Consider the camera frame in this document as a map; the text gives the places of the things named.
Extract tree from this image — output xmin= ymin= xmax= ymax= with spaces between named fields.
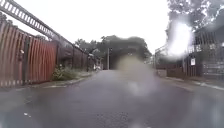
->
xmin=165 ymin=0 xmax=224 ymax=34

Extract white sign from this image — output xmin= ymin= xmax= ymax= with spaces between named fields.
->
xmin=190 ymin=57 xmax=197 ymax=67

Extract metal overhead gantry beam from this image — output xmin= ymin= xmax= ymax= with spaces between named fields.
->
xmin=0 ymin=0 xmax=91 ymax=56

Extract pale concrete kerb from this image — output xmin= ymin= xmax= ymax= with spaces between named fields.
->
xmin=164 ymin=76 xmax=224 ymax=92
xmin=0 ymin=70 xmax=98 ymax=93

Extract red-brown metal fence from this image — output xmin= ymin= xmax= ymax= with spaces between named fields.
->
xmin=0 ymin=21 xmax=98 ymax=88

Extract grey asphalt road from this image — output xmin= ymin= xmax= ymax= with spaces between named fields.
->
xmin=0 ymin=69 xmax=224 ymax=128

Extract green weeds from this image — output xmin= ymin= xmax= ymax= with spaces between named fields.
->
xmin=50 ymin=65 xmax=81 ymax=82

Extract pole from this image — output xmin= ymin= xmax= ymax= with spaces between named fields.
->
xmin=106 ymin=47 xmax=111 ymax=71

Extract group of trees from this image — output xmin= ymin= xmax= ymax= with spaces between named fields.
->
xmin=74 ymin=34 xmax=153 ymax=70

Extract dark railing fence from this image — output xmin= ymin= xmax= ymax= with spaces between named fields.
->
xmin=154 ymin=20 xmax=224 ymax=81

